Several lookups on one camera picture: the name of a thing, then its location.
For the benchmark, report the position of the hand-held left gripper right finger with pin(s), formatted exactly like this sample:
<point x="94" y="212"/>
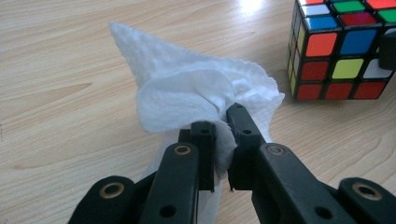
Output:
<point x="246" y="149"/>

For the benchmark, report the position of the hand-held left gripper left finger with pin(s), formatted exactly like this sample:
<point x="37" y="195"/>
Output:
<point x="207" y="155"/>

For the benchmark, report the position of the white wet wipe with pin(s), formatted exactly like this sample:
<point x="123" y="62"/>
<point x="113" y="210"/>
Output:
<point x="174" y="102"/>

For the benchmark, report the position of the multicoloured puzzle cube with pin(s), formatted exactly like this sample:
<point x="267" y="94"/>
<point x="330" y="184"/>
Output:
<point x="320" y="45"/>

